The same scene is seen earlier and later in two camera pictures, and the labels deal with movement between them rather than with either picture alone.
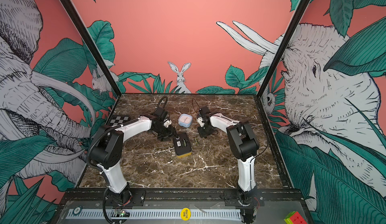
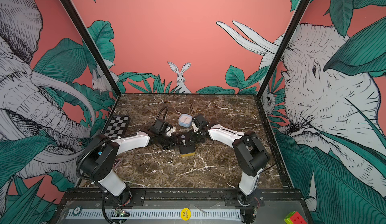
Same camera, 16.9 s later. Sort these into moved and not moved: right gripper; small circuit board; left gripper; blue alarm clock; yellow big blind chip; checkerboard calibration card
Moved: left gripper; right gripper
Not moved: yellow big blind chip; small circuit board; checkerboard calibration card; blue alarm clock
